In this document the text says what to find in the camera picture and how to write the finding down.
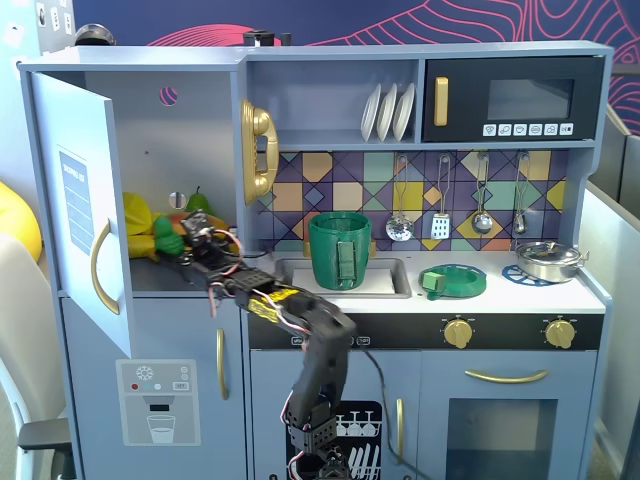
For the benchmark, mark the grey rounded desk divider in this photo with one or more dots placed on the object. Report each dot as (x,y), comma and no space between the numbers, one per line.
(620,300)

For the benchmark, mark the green plastic cup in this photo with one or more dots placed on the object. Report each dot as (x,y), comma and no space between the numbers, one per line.
(330,250)

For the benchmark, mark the dark glossy dome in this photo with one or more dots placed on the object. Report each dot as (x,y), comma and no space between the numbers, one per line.
(95,35)

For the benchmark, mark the white office chair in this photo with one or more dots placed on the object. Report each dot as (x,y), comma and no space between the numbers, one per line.
(25,325)

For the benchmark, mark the gold toy telephone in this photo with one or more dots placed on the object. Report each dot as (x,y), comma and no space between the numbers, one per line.
(260,125)

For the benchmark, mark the steel toy ladle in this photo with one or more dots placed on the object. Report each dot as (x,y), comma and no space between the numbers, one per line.
(482,222)

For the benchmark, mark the small black post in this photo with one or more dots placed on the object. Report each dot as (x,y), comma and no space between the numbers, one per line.
(286,40)

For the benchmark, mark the steel toy spoon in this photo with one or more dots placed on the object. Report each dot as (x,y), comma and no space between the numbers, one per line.
(520,222)

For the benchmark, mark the gold stove knob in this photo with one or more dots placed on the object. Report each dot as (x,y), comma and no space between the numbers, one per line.
(458,334)
(559,334)

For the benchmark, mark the blue shopping list cabinet door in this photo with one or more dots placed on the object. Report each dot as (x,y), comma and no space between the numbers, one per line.
(75,125)

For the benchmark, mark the yellow toy fruit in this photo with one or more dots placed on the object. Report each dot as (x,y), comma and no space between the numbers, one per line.
(137,225)

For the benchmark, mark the green toy pear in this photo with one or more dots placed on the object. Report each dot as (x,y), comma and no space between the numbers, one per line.
(199,201)

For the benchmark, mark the navy banner with pink lines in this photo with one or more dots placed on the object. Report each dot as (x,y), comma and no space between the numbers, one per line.
(200,20)

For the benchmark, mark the grey toy sink basin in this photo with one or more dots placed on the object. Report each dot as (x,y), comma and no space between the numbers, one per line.
(401,286)

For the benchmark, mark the blue round trivet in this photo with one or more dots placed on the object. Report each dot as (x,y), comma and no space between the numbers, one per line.
(511,275)

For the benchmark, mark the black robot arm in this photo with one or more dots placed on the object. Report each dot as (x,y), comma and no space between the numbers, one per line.
(320,360)

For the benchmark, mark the black cylindrical object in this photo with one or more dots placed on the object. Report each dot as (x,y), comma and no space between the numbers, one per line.
(257,40)

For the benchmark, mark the green round lid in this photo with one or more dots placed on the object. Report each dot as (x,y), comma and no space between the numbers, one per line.
(462,287)

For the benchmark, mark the black toy microwave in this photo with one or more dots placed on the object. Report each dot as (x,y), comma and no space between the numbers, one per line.
(585,100)

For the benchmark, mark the white board with icon stickers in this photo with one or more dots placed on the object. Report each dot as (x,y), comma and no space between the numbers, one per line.
(55,30)

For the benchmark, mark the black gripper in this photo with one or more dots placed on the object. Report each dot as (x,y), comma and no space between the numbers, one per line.
(189,248)

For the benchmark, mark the blue wooden toy kitchen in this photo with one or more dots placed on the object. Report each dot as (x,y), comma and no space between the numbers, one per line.
(150,320)

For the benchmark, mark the steel toy skimmer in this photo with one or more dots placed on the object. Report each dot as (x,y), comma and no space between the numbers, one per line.
(399,228)

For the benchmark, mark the steel toy pot with lid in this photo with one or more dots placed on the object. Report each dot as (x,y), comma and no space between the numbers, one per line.
(547,261)

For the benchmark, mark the yellow beanbag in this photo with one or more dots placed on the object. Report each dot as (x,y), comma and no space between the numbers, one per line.
(17,220)

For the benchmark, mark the white toy plate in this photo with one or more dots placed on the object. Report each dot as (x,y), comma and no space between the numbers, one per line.
(386,116)
(370,116)
(403,114)

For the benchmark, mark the steel toy spatula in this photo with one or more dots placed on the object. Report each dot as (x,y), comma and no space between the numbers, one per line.
(440,226)

